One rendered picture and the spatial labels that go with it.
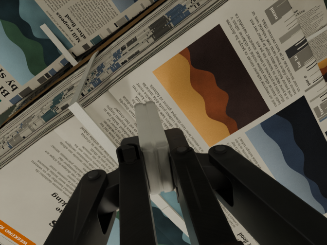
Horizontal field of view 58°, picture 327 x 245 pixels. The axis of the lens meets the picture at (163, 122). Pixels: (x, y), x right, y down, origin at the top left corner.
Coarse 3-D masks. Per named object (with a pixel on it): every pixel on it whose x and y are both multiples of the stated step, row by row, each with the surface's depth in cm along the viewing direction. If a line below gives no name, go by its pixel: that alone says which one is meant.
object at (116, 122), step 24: (96, 72) 33; (72, 96) 31; (96, 96) 26; (72, 120) 25; (96, 120) 26; (120, 120) 26; (72, 144) 26; (96, 144) 27; (96, 168) 28; (168, 192) 30
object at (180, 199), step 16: (176, 160) 14; (192, 160) 14; (176, 176) 14; (192, 176) 13; (176, 192) 16; (192, 192) 12; (208, 192) 12; (192, 208) 11; (208, 208) 11; (192, 224) 10; (208, 224) 10; (224, 224) 10; (192, 240) 12; (208, 240) 10; (224, 240) 9
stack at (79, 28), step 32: (0, 0) 41; (32, 0) 41; (64, 0) 42; (96, 0) 42; (128, 0) 42; (0, 32) 43; (32, 32) 43; (64, 32) 44; (96, 32) 44; (0, 64) 44; (32, 64) 45; (64, 64) 46; (0, 96) 47; (32, 96) 55
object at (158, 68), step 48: (192, 0) 29; (240, 0) 22; (144, 48) 28; (192, 48) 23; (240, 48) 23; (288, 48) 24; (144, 96) 25; (192, 96) 25; (240, 96) 25; (288, 96) 26; (192, 144) 27; (240, 144) 28; (288, 144) 28; (240, 240) 34
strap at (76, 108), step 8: (72, 112) 24; (80, 112) 24; (80, 120) 25; (88, 120) 25; (88, 128) 25; (96, 128) 25; (96, 136) 25; (104, 136) 25; (104, 144) 26; (112, 144) 26; (112, 152) 26; (152, 200) 28; (160, 200) 28; (160, 208) 29; (168, 208) 29; (168, 216) 29; (176, 216) 29; (176, 224) 30; (184, 224) 30; (184, 232) 30
